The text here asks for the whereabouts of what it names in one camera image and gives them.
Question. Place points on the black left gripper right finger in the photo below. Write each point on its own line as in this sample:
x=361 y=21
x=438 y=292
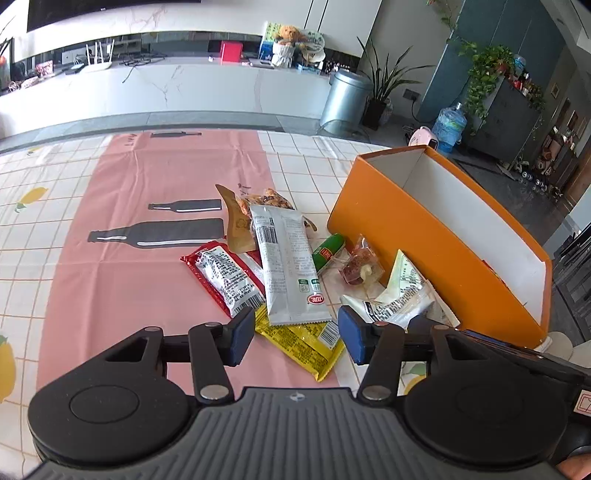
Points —
x=378 y=346

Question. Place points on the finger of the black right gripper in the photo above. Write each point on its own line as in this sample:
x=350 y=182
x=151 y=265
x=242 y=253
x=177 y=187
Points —
x=469 y=346

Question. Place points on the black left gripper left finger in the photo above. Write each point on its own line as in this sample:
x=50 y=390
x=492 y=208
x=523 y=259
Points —
x=215 y=346

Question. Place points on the white triangular snack bag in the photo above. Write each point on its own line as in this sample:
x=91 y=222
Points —
x=407 y=295

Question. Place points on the white long snack packet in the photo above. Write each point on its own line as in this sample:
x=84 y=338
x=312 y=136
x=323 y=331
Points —
x=293 y=291

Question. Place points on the green sausage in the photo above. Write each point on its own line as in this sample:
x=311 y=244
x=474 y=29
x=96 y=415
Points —
x=324 y=253

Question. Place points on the person's left hand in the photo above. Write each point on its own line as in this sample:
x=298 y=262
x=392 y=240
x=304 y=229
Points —
x=576 y=467

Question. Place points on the red snack packet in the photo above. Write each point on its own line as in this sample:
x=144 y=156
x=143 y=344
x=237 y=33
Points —
x=226 y=277

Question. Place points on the yellow snack packet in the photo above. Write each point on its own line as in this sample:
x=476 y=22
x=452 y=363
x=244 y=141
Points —
x=316 y=347

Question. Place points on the clear wrapped red candy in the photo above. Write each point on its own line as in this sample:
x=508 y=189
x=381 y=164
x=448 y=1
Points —
x=363 y=267

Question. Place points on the brown nut snack bag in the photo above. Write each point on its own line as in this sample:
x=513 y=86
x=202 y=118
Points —
x=258 y=221

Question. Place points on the orange cardboard box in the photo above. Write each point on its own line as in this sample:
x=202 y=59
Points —
x=487 y=267

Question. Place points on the pink small heater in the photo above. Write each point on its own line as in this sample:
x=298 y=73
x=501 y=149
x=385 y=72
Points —
x=424 y=136

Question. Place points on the blue water bottle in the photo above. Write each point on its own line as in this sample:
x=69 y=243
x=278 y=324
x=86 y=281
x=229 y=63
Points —
x=449 y=127

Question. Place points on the silver trash can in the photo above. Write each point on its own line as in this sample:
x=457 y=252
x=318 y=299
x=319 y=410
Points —
x=346 y=101

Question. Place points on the dark cabinet with items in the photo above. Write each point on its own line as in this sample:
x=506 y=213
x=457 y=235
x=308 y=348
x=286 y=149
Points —
x=540 y=132

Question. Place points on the white marble TV console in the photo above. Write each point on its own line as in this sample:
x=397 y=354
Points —
x=169 y=85

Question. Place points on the potted green plant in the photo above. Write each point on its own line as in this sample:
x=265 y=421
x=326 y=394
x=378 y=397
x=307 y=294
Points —
x=384 y=79

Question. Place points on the red box on console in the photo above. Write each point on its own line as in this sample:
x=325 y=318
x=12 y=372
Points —
x=231 y=52

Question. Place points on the hanging ivy plant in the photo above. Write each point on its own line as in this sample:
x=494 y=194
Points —
x=472 y=63

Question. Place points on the teddy bear bouquet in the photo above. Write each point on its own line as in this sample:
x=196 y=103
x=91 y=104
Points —
x=285 y=46

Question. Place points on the white router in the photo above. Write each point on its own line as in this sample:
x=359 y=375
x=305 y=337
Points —
x=99 y=57

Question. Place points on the black wall television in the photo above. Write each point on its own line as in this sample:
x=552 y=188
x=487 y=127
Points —
x=46 y=12

